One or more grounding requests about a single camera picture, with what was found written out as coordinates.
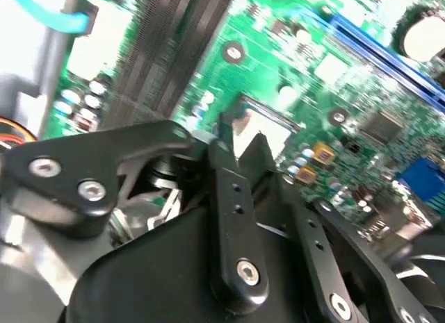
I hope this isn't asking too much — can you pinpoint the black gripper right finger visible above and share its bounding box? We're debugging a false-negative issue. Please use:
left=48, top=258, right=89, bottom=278
left=238, top=131, right=442, bottom=323

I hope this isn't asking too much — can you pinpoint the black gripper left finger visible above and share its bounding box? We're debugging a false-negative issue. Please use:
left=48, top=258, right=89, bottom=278
left=1, top=110, right=271, bottom=316

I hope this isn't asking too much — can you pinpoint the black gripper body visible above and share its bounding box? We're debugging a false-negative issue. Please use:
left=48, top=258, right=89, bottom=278
left=65, top=205, right=330, bottom=323

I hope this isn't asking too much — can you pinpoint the silver CPU green edge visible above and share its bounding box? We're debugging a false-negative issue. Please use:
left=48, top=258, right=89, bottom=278
left=232, top=109, right=295, bottom=160

